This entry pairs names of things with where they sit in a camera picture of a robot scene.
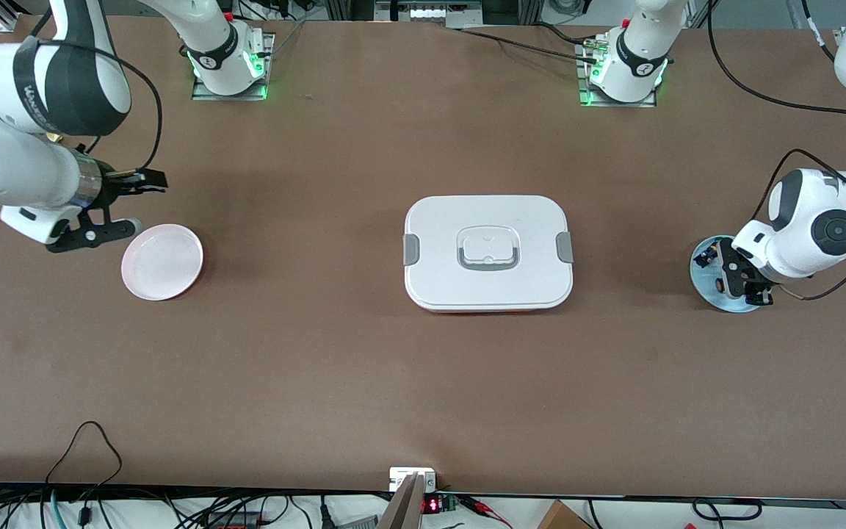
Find grey aluminium bar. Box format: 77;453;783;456
377;474;427;529

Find red clip wires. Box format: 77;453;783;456
460;496;513;528

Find brown cardboard box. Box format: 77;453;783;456
537;500;594;529

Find small white mounting block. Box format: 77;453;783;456
389;467;437;493

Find white lunch box grey handle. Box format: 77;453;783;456
403;195;574;314

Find light blue round plate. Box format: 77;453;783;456
690;235;770;314

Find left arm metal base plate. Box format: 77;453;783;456
576;40;659;109

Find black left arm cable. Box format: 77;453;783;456
708;0;846;302

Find black cable on table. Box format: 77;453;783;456
456;28;600;65

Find black coiled cable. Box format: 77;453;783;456
691;498;763;522

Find pink round plate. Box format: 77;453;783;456
121;224;204;302

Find white power strip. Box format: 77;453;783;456
375;0;484;26

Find black looped cable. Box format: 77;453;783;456
45;420;123;492

